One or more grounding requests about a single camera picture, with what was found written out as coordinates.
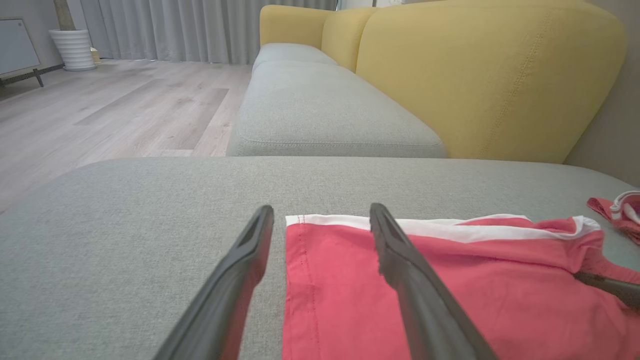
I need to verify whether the large grey sofa ottoman cushion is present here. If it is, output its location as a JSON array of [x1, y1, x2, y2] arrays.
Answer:
[[0, 156, 640, 360]]

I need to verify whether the red jersey white striped trim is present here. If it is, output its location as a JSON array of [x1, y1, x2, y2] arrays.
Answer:
[[587, 190, 640, 246]]

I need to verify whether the narrow yellow sofa backrest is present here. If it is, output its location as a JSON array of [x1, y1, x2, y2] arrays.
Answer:
[[321, 7, 378, 73]]

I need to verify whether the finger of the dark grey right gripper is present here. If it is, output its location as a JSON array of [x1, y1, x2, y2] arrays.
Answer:
[[573, 270, 640, 309]]

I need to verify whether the white ribbed plant pot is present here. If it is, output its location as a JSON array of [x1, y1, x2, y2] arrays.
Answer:
[[48, 29, 98, 72]]

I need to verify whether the grey cabinet with dark legs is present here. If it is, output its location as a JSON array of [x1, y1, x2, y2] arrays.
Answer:
[[0, 17, 46, 90]]

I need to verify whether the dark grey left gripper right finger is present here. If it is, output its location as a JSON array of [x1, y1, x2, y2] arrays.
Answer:
[[369, 202, 499, 360]]

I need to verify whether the long grey sofa seat cushion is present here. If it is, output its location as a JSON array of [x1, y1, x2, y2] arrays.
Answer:
[[226, 60, 447, 159]]

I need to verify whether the short grey sofa seat cushion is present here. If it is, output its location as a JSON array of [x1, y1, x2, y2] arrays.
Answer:
[[252, 42, 340, 73]]

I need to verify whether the brown plant trunk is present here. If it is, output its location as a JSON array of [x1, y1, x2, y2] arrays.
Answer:
[[53, 0, 77, 32]]

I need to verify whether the yellow sofa armrest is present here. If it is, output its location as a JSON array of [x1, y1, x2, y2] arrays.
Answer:
[[259, 5, 333, 50]]

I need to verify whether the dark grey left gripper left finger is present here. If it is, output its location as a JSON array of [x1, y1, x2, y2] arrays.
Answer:
[[152, 205, 275, 360]]

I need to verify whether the grey pleated curtain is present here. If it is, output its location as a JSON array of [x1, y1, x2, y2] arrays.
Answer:
[[67, 0, 341, 65]]

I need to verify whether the red garment with lettering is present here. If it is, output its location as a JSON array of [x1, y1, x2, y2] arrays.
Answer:
[[281, 213, 640, 360]]

